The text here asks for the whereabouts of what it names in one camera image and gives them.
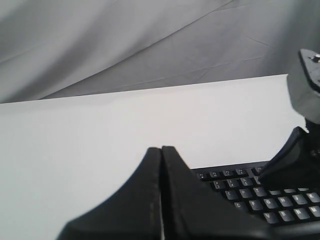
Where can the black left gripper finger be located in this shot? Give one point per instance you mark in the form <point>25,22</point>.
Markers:
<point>133,212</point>

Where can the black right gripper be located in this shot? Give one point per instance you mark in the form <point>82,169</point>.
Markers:
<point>289,167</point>

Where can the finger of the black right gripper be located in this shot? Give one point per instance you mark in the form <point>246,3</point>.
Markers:
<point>191,210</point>

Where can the black acer keyboard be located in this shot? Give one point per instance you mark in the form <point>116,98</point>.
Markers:
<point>239,184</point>

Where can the grey backdrop cloth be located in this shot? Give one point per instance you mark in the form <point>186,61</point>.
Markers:
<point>65,48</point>

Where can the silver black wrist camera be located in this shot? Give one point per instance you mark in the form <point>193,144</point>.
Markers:
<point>303,83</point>

